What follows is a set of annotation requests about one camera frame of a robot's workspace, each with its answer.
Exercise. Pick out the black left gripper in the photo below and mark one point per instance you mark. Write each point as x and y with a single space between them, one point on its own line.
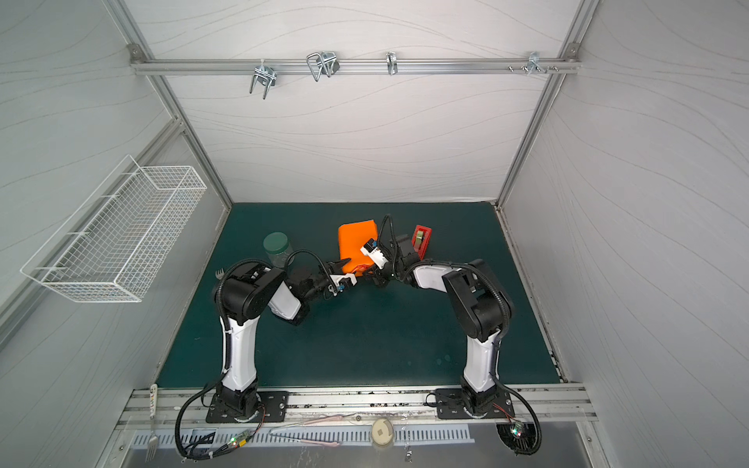
337 269

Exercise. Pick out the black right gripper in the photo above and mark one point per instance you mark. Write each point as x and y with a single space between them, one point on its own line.
385 270

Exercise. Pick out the orange wrapping paper sheet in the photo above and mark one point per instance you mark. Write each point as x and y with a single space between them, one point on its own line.
352 238

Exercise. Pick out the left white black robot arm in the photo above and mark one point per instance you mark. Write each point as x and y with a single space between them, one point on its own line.
244 291

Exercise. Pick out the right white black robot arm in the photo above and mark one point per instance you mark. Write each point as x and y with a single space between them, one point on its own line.
481 306

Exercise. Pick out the red tape dispenser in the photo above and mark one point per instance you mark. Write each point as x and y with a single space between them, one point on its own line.
421 239

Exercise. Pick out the white slotted vent strip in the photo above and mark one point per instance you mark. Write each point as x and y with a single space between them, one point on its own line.
406 436

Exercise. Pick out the white power strip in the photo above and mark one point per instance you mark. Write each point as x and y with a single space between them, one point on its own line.
153 396

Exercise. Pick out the left metal u-bolt clamp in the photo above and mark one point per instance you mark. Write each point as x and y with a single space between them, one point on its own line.
264 77

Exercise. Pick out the metal u-bolt clamp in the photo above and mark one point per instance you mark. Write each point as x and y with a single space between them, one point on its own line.
322 64
264 77

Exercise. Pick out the middle metal u-bolt clamp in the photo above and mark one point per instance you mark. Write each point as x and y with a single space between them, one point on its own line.
322 64

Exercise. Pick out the fork hanging at front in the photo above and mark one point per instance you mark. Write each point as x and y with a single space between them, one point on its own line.
153 441

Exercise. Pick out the right metal bolt clamp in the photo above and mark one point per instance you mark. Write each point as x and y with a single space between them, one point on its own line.
535 64

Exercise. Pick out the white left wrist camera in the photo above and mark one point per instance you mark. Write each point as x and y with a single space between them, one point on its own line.
342 283

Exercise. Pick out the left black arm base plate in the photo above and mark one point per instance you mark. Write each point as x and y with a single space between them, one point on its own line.
271 406

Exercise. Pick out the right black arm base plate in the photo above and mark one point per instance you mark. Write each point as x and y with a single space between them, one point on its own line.
450 403

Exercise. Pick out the white wire basket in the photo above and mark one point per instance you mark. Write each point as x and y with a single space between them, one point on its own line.
112 247

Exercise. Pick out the aluminium crossbar rail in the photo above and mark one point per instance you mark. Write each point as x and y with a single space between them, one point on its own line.
349 66

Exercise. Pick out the small metal bracket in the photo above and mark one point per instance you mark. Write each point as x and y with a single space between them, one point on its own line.
391 63

